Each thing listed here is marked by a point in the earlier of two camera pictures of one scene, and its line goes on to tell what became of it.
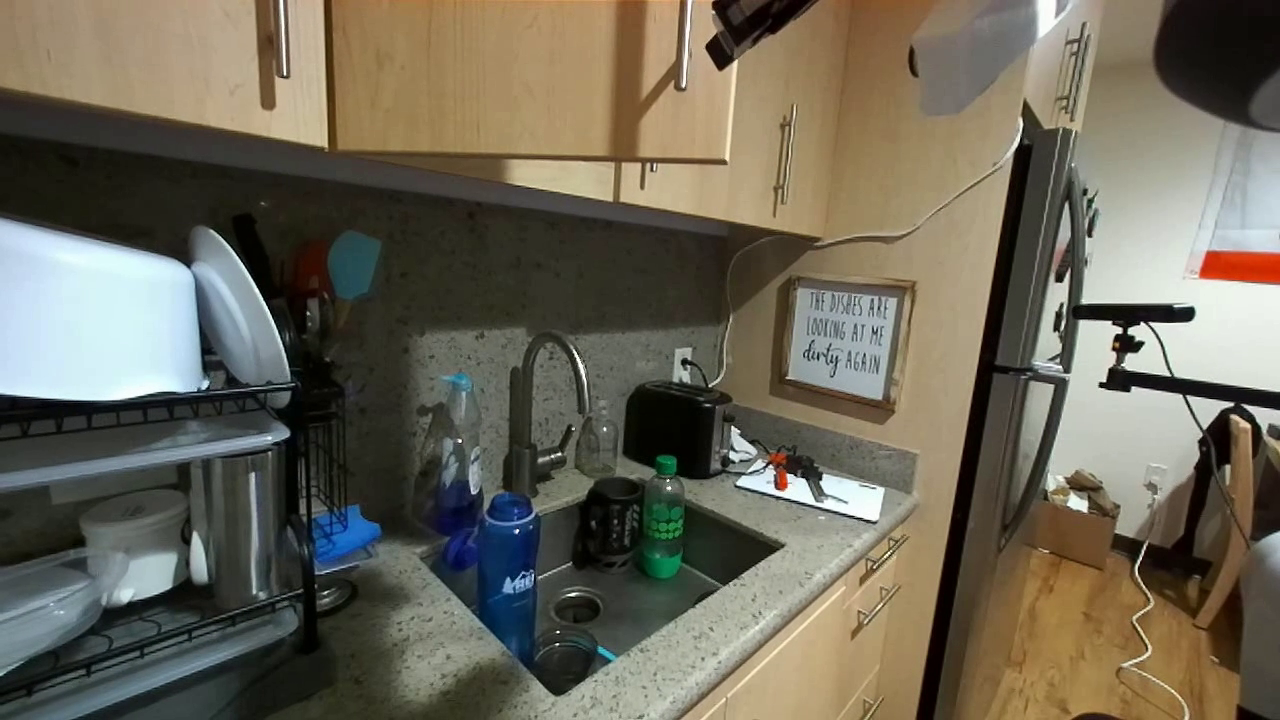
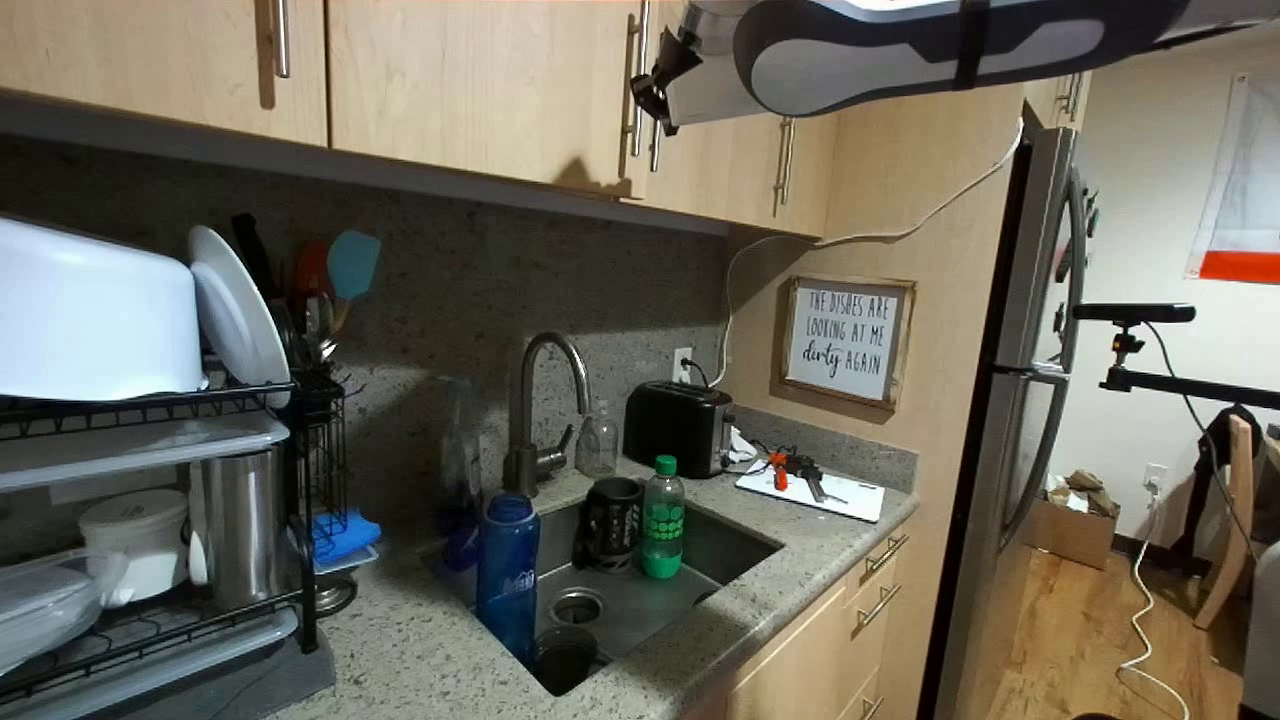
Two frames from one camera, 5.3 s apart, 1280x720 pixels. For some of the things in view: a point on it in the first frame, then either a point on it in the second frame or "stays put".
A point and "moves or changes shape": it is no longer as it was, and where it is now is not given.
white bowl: (134, 542) stays put
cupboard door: (531, 79) moves or changes shape
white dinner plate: (237, 319) stays put
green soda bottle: (664, 520) stays put
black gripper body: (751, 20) to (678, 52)
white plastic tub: (94, 323) stays put
